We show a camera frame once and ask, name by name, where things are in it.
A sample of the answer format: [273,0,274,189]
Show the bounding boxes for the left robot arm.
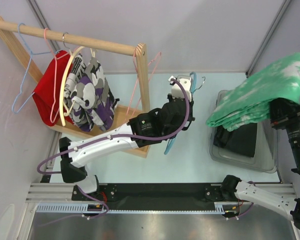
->
[59,94,195,200]

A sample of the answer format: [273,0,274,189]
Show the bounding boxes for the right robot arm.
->
[220,98,300,230]

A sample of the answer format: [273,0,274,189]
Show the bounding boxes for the cream plastic hanger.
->
[59,46,85,127]

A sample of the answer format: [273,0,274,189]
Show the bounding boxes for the clear plastic bin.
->
[209,89,278,173]

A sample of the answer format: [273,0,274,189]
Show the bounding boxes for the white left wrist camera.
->
[167,74,194,101]

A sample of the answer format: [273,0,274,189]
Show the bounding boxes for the blue plastic hanger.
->
[164,71,206,155]

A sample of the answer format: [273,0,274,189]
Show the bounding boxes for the purple camouflage garment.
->
[70,57,119,132]

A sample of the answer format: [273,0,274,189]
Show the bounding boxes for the light blue wire hanger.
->
[11,22,58,114]

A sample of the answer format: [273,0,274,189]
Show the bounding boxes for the green tie-dye shirt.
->
[206,52,300,132]

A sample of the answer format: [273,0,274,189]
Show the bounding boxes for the pink wire hanger with shirt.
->
[43,27,69,124]

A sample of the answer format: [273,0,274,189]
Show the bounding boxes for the black white print garment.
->
[64,53,87,108]

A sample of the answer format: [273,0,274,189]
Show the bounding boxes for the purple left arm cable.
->
[36,78,191,201]

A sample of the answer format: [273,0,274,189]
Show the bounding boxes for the white cable duct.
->
[35,200,240,215]

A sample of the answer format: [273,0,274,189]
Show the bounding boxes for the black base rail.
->
[72,182,243,212]

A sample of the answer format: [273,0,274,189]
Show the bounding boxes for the wooden clothes rack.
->
[0,14,151,159]

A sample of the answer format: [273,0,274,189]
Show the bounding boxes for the red shirt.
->
[32,50,70,127]

